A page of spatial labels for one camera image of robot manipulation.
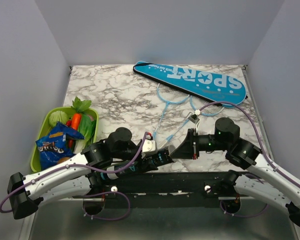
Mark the toy orange carrot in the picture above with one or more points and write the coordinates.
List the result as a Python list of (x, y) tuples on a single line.
[(75, 121)]

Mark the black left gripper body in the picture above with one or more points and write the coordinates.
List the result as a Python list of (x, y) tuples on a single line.
[(141, 166)]

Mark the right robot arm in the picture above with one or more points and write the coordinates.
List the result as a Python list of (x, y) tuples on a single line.
[(281, 190)]

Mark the blue Sport racket bag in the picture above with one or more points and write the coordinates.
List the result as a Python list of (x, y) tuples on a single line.
[(212, 87)]

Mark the blue Oreo snack bag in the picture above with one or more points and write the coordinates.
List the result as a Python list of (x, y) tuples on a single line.
[(53, 146)]

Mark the black Boka shuttlecock tube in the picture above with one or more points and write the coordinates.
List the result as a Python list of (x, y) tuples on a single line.
[(164, 158)]

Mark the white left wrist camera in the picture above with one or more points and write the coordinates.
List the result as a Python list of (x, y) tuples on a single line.
[(149, 148)]

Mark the toy green cabbage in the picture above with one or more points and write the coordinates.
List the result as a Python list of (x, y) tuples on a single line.
[(57, 117)]

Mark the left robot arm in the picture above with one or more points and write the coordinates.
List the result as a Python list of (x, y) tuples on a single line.
[(107, 159)]

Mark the light blue badminton racket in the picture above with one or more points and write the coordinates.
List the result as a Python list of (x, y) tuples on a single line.
[(169, 96), (195, 103)]

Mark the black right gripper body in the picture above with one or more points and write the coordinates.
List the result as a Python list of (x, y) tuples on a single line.
[(202, 142)]

